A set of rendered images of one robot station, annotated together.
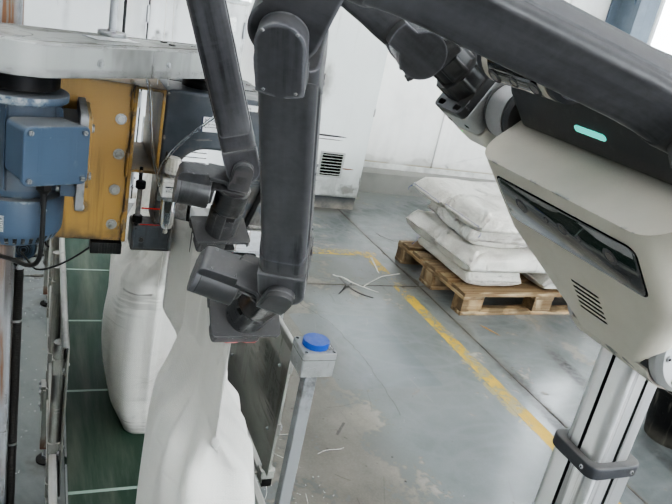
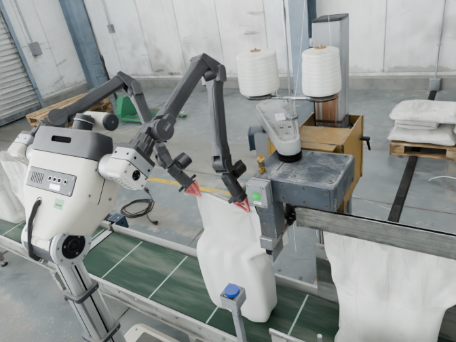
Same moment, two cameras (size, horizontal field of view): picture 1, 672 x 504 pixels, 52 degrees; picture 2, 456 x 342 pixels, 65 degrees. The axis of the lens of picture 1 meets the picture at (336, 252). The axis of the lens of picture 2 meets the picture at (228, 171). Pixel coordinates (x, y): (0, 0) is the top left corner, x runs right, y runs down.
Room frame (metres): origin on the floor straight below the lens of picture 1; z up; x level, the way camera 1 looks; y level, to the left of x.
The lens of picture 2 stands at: (2.31, -0.44, 1.95)
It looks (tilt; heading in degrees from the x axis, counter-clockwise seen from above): 28 degrees down; 151
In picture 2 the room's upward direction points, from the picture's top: 10 degrees counter-clockwise
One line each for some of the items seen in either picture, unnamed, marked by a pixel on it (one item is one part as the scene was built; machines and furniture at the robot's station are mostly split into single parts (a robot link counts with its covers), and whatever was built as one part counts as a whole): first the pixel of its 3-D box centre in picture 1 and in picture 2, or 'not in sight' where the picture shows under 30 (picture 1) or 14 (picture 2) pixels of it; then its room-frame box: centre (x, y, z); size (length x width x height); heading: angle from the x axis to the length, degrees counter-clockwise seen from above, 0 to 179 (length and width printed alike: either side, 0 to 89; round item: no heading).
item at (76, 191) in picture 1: (71, 142); (284, 149); (1.17, 0.50, 1.23); 0.28 x 0.07 x 0.16; 25
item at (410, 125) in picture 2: not in sight; (421, 114); (0.24, 3.23, 0.32); 0.66 x 0.42 x 0.15; 109
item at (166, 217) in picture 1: (167, 213); not in sight; (1.26, 0.34, 1.11); 0.03 x 0.03 x 0.06
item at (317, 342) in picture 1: (315, 343); (232, 291); (1.36, 0.00, 0.84); 0.06 x 0.06 x 0.02
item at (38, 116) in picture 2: not in sight; (68, 108); (-4.62, 0.36, 0.36); 1.20 x 0.82 x 0.14; 111
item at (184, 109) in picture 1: (207, 140); (306, 193); (1.48, 0.33, 1.21); 0.30 x 0.25 x 0.30; 25
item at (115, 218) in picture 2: not in sight; (108, 220); (-0.40, -0.16, 0.35); 0.30 x 0.15 x 0.15; 25
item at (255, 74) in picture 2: not in sight; (257, 72); (1.14, 0.42, 1.61); 0.17 x 0.17 x 0.17
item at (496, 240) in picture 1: (476, 221); not in sight; (4.13, -0.82, 0.44); 0.66 x 0.42 x 0.14; 19
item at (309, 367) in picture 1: (312, 356); (233, 296); (1.36, 0.00, 0.81); 0.08 x 0.08 x 0.06; 25
